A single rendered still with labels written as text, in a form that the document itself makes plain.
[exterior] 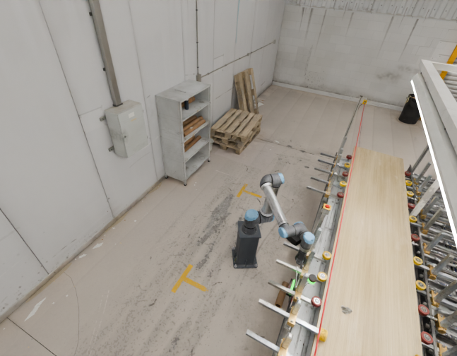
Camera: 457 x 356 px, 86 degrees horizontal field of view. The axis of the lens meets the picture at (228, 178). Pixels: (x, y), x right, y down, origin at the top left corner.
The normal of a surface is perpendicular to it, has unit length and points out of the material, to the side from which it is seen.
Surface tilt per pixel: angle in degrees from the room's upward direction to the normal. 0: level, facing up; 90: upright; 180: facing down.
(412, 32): 90
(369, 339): 0
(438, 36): 90
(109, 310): 0
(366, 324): 0
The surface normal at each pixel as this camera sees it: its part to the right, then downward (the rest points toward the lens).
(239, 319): 0.06, -0.78
